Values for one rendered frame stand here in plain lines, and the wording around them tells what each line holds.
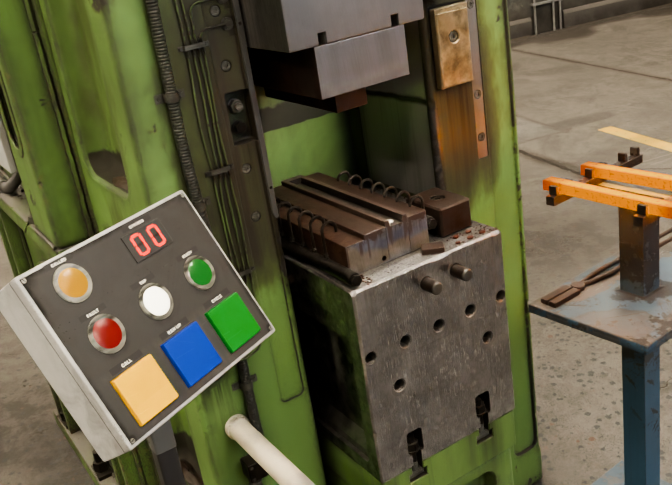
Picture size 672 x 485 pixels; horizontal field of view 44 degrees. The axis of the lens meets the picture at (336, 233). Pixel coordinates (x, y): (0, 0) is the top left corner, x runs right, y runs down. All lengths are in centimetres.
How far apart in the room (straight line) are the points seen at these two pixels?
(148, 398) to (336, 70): 67
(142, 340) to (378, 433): 66
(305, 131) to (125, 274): 92
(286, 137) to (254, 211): 43
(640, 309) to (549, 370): 115
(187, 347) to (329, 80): 55
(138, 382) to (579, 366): 204
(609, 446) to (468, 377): 89
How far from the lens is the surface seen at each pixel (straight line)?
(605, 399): 285
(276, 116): 203
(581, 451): 263
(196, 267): 133
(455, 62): 185
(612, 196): 174
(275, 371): 179
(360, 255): 163
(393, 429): 176
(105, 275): 125
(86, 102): 188
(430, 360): 175
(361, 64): 156
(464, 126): 192
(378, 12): 157
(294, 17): 148
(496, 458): 203
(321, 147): 210
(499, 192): 204
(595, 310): 188
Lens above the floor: 161
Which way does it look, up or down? 22 degrees down
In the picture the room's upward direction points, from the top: 9 degrees counter-clockwise
